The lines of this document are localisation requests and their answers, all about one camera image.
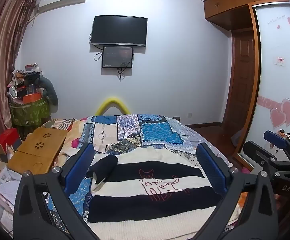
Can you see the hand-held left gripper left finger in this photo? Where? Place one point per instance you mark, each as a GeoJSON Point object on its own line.
{"type": "Point", "coordinates": [81, 165]}

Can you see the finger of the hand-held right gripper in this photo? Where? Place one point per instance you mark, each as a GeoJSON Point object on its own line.
{"type": "Point", "coordinates": [258, 155]}
{"type": "Point", "coordinates": [274, 138]}

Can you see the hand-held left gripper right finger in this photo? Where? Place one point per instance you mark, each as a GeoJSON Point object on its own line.
{"type": "Point", "coordinates": [211, 170]}

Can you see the black white striped cat sweater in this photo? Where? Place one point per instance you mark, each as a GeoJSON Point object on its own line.
{"type": "Point", "coordinates": [160, 192]}

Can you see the wooden lap table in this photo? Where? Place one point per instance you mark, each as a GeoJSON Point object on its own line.
{"type": "Point", "coordinates": [35, 152]}

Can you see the blue patchwork quilt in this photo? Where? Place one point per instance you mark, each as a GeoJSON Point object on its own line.
{"type": "Point", "coordinates": [135, 132]}

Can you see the yellow foam tube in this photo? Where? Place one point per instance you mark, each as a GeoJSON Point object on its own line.
{"type": "Point", "coordinates": [112, 100]}

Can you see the white paper note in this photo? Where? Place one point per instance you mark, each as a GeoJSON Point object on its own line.
{"type": "Point", "coordinates": [279, 60]}

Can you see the red box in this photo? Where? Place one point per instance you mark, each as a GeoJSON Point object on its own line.
{"type": "Point", "coordinates": [6, 140]}

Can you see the grey plush toy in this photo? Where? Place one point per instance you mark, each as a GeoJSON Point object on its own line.
{"type": "Point", "coordinates": [50, 90]}

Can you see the pile of papers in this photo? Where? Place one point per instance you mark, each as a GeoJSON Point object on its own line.
{"type": "Point", "coordinates": [5, 195]}

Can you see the orange box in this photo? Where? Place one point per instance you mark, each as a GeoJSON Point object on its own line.
{"type": "Point", "coordinates": [32, 98]}

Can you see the pile of household clutter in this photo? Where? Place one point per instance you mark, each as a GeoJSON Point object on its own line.
{"type": "Point", "coordinates": [25, 80]}

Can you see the striped brown curtain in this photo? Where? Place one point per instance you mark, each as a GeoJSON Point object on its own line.
{"type": "Point", "coordinates": [0, 55]}

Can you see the wooden overhead cabinet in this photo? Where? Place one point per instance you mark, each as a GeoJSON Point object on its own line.
{"type": "Point", "coordinates": [229, 5]}

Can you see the small black wall monitor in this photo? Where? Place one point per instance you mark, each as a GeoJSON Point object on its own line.
{"type": "Point", "coordinates": [117, 57]}

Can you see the black wall television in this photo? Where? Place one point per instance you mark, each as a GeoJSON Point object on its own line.
{"type": "Point", "coordinates": [119, 30]}

